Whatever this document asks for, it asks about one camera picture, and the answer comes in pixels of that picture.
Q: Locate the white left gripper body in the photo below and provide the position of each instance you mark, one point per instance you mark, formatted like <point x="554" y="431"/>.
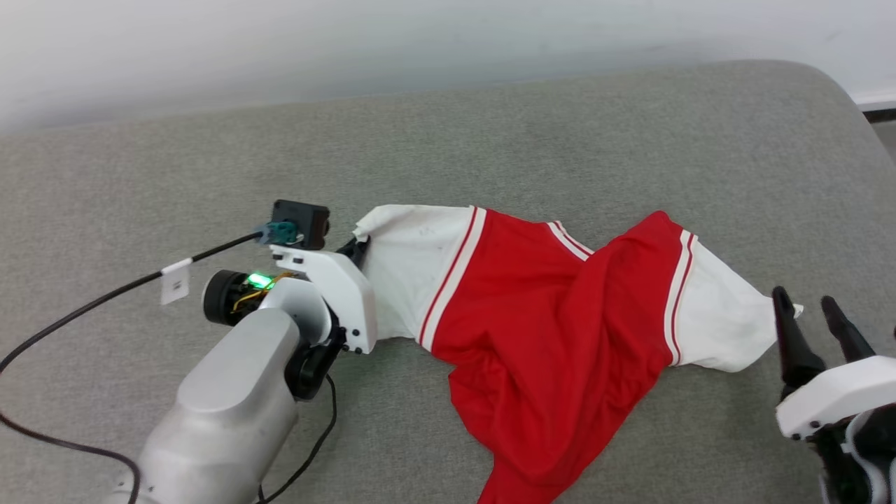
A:
<point x="346" y="294"/>

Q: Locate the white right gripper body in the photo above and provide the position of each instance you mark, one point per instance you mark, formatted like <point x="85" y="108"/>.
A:
<point x="840" y="395"/>

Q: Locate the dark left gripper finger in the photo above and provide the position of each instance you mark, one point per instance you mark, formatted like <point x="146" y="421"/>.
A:
<point x="357" y="250"/>

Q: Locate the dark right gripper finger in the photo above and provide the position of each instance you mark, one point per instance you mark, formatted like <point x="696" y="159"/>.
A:
<point x="847" y="339"/>
<point x="794" y="350"/>

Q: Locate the red and white sports jersey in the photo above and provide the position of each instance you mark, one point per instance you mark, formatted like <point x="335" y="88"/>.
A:
<point x="560" y="329"/>

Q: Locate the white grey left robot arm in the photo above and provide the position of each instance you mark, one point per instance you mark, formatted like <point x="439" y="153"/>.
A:
<point x="224" y="399"/>

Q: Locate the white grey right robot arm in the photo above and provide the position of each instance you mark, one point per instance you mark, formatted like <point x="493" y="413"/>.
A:
<point x="861" y="462"/>

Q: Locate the black round left gripper motor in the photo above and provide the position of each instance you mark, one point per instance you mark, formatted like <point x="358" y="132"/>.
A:
<point x="224" y="297"/>

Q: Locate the grey fabric sofa cushion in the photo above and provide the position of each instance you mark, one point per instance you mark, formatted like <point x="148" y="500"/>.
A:
<point x="490" y="140"/>

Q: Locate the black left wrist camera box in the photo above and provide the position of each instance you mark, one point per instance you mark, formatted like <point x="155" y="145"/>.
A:
<point x="302" y="220"/>

